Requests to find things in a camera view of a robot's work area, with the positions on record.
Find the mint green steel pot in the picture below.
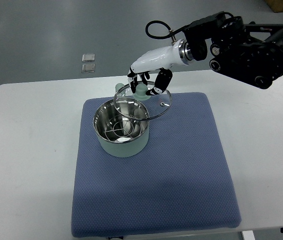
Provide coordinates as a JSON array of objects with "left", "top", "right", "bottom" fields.
[{"left": 93, "top": 83, "right": 150, "bottom": 158}]

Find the metal floor plate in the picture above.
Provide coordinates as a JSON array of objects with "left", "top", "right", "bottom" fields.
[
  {"left": 81, "top": 63, "right": 96, "bottom": 73},
  {"left": 82, "top": 53, "right": 95, "bottom": 63}
]

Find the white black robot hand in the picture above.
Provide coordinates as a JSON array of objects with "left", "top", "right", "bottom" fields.
[{"left": 127, "top": 39, "right": 194, "bottom": 96}]

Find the white table leg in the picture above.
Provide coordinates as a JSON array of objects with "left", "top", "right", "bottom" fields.
[{"left": 241, "top": 230, "right": 256, "bottom": 240}]

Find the lower metal floor plate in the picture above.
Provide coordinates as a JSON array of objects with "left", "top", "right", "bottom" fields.
[{"left": 81, "top": 63, "right": 96, "bottom": 73}]

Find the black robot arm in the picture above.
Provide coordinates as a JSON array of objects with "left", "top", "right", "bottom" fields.
[{"left": 127, "top": 11, "right": 283, "bottom": 96}]

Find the blue textured mat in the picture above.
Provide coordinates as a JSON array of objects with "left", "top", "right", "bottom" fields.
[{"left": 71, "top": 92, "right": 241, "bottom": 238}]

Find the upper metal floor plate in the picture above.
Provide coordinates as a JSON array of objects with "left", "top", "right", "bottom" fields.
[{"left": 82, "top": 53, "right": 95, "bottom": 63}]

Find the glass lid with green knob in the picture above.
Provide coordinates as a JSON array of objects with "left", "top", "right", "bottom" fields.
[{"left": 113, "top": 81, "right": 172, "bottom": 121}]

